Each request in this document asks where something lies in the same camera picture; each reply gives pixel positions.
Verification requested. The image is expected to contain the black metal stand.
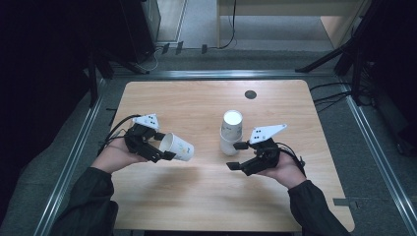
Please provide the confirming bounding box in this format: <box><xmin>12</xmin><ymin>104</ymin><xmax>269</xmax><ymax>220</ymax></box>
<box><xmin>86</xmin><ymin>48</ymin><xmax>149</xmax><ymax>107</ymax></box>

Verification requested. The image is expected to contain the dark curtain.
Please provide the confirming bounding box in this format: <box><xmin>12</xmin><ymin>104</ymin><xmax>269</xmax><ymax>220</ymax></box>
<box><xmin>0</xmin><ymin>0</ymin><xmax>126</xmax><ymax>224</ymax></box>
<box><xmin>360</xmin><ymin>0</ymin><xmax>417</xmax><ymax>158</ymax></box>

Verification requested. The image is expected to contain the grey floor tape strip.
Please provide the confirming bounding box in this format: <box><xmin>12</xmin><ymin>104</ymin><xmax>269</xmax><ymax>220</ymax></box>
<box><xmin>332</xmin><ymin>198</ymin><xmax>359</xmax><ymax>209</ymax></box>

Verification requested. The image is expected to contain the white printed paper cup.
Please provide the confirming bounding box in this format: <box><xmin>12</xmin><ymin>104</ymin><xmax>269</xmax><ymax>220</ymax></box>
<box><xmin>158</xmin><ymin>132</ymin><xmax>195</xmax><ymax>162</ymax></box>

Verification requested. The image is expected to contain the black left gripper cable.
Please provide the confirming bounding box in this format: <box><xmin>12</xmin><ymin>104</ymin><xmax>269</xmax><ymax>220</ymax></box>
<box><xmin>97</xmin><ymin>113</ymin><xmax>142</xmax><ymax>156</ymax></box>

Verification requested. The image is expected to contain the black hanging cable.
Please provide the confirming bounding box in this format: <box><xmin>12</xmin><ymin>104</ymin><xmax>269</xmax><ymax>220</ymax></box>
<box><xmin>218</xmin><ymin>0</ymin><xmax>238</xmax><ymax>50</ymax></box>

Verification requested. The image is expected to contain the black computer tower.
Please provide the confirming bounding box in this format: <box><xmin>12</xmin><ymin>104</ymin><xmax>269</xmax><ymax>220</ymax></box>
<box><xmin>119</xmin><ymin>0</ymin><xmax>161</xmax><ymax>65</ymax></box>

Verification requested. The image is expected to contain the person's left hand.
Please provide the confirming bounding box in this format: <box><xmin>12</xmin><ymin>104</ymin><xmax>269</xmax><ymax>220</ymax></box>
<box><xmin>90</xmin><ymin>142</ymin><xmax>149</xmax><ymax>175</ymax></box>

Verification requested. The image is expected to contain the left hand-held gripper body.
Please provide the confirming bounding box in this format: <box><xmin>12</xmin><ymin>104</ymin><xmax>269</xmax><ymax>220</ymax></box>
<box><xmin>123</xmin><ymin>113</ymin><xmax>160</xmax><ymax>161</ymax></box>

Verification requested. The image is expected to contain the metal floor rail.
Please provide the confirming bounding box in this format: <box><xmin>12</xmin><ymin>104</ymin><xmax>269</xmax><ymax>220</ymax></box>
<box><xmin>338</xmin><ymin>78</ymin><xmax>417</xmax><ymax>236</ymax></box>
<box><xmin>32</xmin><ymin>78</ymin><xmax>107</xmax><ymax>236</ymax></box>
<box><xmin>111</xmin><ymin>69</ymin><xmax>335</xmax><ymax>80</ymax></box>

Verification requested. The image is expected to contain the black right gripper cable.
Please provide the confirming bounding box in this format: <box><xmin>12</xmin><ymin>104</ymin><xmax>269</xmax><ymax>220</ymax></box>
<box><xmin>276</xmin><ymin>142</ymin><xmax>308</xmax><ymax>178</ymax></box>

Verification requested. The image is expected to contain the white floor cable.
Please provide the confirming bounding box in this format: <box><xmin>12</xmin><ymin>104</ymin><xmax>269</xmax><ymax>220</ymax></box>
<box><xmin>144</xmin><ymin>45</ymin><xmax>165</xmax><ymax>73</ymax></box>

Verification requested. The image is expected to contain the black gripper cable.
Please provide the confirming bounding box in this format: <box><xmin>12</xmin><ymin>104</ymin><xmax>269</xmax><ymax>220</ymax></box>
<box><xmin>276</xmin><ymin>142</ymin><xmax>308</xmax><ymax>178</ymax></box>
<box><xmin>97</xmin><ymin>113</ymin><xmax>142</xmax><ymax>156</ymax></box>

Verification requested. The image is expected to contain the black tripod stand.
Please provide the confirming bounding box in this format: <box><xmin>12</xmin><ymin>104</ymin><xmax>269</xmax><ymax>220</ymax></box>
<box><xmin>294</xmin><ymin>0</ymin><xmax>385</xmax><ymax>107</ymax></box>

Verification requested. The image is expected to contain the light wooden desk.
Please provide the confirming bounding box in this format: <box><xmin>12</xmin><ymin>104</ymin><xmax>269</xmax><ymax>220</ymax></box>
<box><xmin>215</xmin><ymin>0</ymin><xmax>373</xmax><ymax>49</ymax></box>

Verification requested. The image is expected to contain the stack of white paper cups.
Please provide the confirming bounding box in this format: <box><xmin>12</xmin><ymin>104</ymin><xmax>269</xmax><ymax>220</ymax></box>
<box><xmin>219</xmin><ymin>109</ymin><xmax>244</xmax><ymax>156</ymax></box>

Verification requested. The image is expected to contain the person's right hand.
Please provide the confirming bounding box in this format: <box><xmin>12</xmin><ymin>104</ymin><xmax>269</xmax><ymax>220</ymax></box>
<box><xmin>257</xmin><ymin>151</ymin><xmax>308</xmax><ymax>190</ymax></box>

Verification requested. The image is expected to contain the black floor cable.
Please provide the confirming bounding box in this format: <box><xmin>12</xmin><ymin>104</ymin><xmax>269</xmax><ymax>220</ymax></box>
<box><xmin>313</xmin><ymin>91</ymin><xmax>352</xmax><ymax>114</ymax></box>
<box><xmin>309</xmin><ymin>82</ymin><xmax>352</xmax><ymax>92</ymax></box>

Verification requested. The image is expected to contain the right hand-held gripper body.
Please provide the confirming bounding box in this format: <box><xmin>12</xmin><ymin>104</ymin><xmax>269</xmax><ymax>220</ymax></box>
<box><xmin>243</xmin><ymin>123</ymin><xmax>288</xmax><ymax>177</ymax></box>

